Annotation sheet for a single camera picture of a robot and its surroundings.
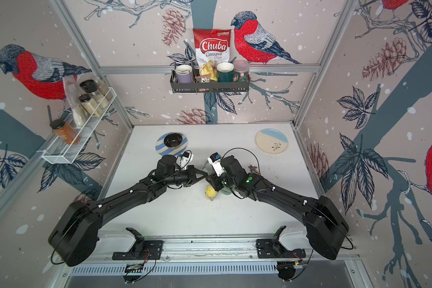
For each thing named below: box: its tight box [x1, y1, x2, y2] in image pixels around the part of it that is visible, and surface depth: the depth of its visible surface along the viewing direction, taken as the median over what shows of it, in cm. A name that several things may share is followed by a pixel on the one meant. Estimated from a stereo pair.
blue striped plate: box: [154, 132, 189, 156], surface depth 109 cm
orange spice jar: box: [49, 118, 82, 145], surface depth 68 cm
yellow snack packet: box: [199, 60, 218, 82], surface depth 87 cm
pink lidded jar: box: [232, 59, 250, 83], surface depth 87 cm
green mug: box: [216, 61, 235, 83], surface depth 86 cm
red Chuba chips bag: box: [192, 28, 233, 67], surface depth 81 cm
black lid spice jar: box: [78, 93, 103, 118], surface depth 79 cm
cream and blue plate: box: [254, 128, 290, 155], surface depth 113 cm
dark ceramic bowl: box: [163, 132, 183, 150], surface depth 109 cm
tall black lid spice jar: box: [79, 79, 110, 109], surface depth 82 cm
